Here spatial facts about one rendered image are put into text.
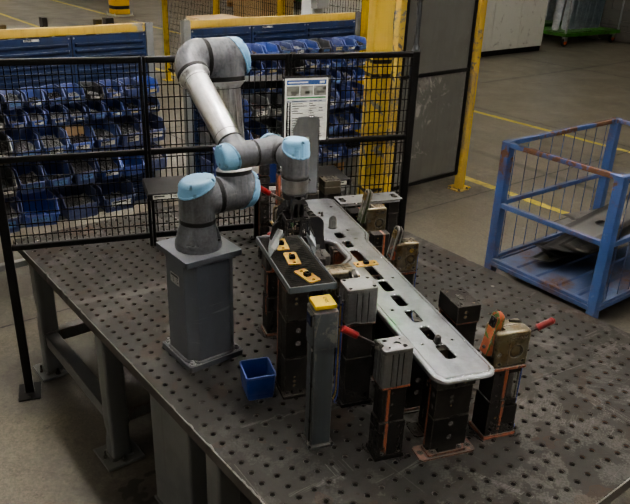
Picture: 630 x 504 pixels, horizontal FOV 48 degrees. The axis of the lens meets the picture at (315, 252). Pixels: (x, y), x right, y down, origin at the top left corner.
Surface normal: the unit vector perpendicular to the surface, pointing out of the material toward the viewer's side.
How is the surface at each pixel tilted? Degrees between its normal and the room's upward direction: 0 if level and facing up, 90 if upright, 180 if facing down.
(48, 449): 0
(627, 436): 0
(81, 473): 0
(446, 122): 91
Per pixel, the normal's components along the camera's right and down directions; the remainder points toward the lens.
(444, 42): 0.64, 0.36
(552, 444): 0.04, -0.91
